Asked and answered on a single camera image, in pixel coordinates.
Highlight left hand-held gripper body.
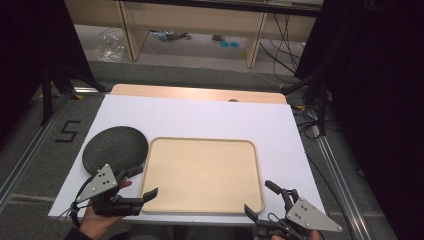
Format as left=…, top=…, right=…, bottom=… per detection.
left=74, top=163, right=145, bottom=218

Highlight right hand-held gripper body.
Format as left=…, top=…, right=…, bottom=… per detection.
left=254, top=188, right=344, bottom=240

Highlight dark grey round placemat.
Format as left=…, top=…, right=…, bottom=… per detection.
left=81, top=125, right=150, bottom=176

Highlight person's right hand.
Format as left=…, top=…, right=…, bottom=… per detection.
left=270, top=229, right=324, bottom=240

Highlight person's left hand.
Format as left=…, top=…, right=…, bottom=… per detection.
left=79, top=178, right=133, bottom=240

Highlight beige rectangular tray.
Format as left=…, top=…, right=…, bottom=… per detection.
left=139, top=136, right=266, bottom=215

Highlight white table cover board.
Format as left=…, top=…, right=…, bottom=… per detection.
left=48, top=94, right=326, bottom=225

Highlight black metal stand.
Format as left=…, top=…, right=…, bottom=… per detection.
left=281, top=73, right=330, bottom=137
left=40, top=64, right=108, bottom=127

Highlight clear plastic bag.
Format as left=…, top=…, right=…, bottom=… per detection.
left=94, top=31, right=126, bottom=64

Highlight black curtain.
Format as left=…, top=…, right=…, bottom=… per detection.
left=0, top=0, right=95, bottom=145
left=294, top=0, right=424, bottom=240

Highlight crumpled clear packaging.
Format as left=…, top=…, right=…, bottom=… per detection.
left=147, top=29, right=193, bottom=42

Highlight light wooden desk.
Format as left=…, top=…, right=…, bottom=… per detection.
left=64, top=0, right=318, bottom=70

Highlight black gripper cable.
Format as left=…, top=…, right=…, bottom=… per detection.
left=69, top=200, right=83, bottom=230
left=266, top=212, right=295, bottom=235

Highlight aluminium floor rail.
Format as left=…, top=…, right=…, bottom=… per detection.
left=0, top=87, right=101, bottom=210
left=308, top=105, right=373, bottom=240

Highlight black floor cables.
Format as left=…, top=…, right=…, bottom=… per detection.
left=292, top=105, right=322, bottom=140

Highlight black hanging cables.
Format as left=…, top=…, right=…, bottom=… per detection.
left=259, top=12, right=306, bottom=76

